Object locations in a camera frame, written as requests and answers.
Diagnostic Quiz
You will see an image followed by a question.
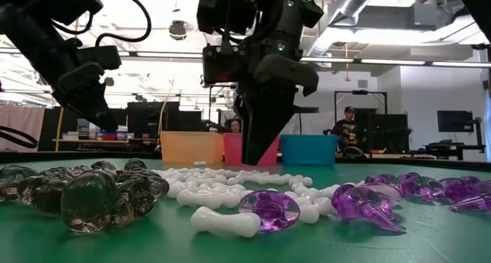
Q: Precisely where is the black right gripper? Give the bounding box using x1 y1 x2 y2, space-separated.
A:
234 28 319 166

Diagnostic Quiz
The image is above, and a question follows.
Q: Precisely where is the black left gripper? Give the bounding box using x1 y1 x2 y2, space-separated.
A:
0 23 123 133

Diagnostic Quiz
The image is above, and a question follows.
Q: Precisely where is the clear plastic storage box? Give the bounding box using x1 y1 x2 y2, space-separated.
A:
76 118 93 140

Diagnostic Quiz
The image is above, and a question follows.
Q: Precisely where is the pink plastic bin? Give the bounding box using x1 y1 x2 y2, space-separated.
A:
222 133 281 166

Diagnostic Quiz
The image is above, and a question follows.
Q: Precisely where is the blue plastic bin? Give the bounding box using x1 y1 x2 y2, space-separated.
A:
279 134 339 167

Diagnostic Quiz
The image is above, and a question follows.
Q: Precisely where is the pink curtain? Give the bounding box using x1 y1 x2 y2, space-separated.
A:
0 104 46 153

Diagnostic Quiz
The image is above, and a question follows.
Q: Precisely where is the orange plastic bin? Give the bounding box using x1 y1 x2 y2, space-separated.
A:
160 131 225 164

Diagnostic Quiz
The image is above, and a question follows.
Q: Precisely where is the black ceiling dome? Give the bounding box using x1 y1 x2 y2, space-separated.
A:
168 20 188 41

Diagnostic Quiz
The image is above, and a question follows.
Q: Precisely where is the black desk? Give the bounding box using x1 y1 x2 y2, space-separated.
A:
410 117 487 163

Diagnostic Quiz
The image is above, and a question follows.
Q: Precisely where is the black computer monitor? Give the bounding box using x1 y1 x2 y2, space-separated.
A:
437 110 475 133

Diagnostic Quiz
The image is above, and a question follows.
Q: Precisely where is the yellow extension cable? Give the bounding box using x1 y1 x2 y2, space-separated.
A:
54 107 65 153

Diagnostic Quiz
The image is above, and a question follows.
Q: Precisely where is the black frame stand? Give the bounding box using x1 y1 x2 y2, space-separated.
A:
333 89 388 141

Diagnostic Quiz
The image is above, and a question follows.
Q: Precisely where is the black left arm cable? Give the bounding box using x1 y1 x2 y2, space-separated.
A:
51 0 152 45

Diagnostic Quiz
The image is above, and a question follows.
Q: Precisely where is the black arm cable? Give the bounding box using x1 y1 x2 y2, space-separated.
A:
220 0 285 49
51 0 152 45

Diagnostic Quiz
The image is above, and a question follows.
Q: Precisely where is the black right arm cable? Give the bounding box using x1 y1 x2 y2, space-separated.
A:
220 0 285 49

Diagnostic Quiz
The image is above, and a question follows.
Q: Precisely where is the smooth silver air duct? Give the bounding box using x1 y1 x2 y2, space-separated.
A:
306 0 384 57

